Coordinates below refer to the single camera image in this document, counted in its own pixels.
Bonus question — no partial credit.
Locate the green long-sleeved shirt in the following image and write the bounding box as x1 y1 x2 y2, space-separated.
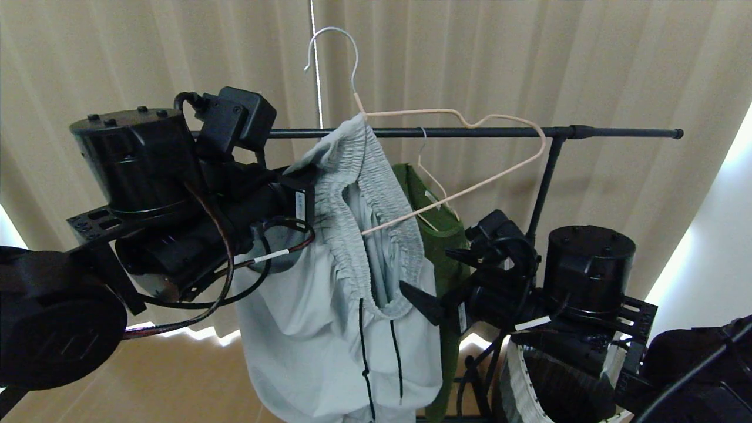
392 163 472 423

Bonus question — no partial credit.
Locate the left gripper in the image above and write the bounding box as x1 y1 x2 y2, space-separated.
238 170 318 236

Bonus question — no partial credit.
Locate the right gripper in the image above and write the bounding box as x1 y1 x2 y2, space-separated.
399 280 531 337

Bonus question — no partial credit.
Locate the pink clothes hanger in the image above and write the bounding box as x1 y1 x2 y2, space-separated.
303 26 548 236
416 126 462 231

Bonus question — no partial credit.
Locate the pale grey garment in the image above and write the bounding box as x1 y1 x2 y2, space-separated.
231 113 445 423

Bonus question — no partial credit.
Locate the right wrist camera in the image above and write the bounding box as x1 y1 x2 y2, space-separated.
445 209 539 278

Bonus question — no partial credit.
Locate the black clothes rack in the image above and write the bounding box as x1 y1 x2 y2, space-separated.
191 125 684 423

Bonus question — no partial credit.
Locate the beige curtain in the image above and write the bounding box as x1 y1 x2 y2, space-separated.
0 0 752 347

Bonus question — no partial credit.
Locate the white laundry basket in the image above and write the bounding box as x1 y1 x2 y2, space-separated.
492 336 634 423

